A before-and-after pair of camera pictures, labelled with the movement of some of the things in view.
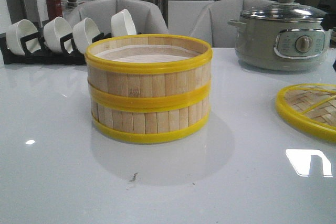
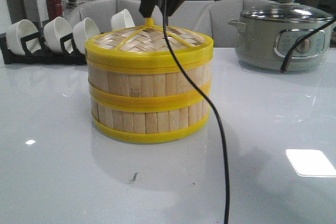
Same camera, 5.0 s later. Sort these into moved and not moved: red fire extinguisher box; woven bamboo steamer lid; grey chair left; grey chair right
Moved: woven bamboo steamer lid
Not moved: grey chair right; red fire extinguisher box; grey chair left
